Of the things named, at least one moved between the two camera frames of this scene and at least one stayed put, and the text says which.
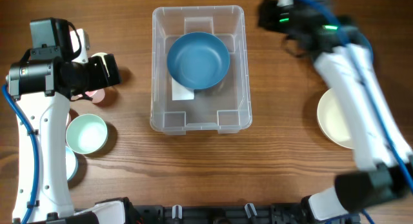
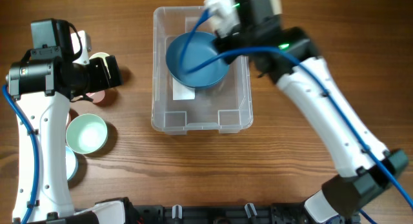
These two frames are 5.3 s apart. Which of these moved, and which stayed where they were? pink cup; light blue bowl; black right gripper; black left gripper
Moved: black right gripper
Stayed: pink cup; black left gripper; light blue bowl
